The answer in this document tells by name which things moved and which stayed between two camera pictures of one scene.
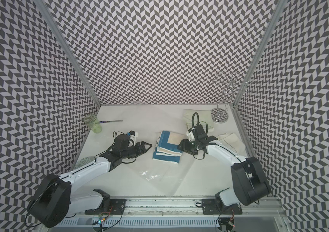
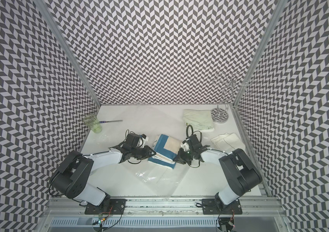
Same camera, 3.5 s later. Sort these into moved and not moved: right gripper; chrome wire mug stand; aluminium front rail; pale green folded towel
Moved: right gripper
Not moved: chrome wire mug stand; pale green folded towel; aluminium front rail
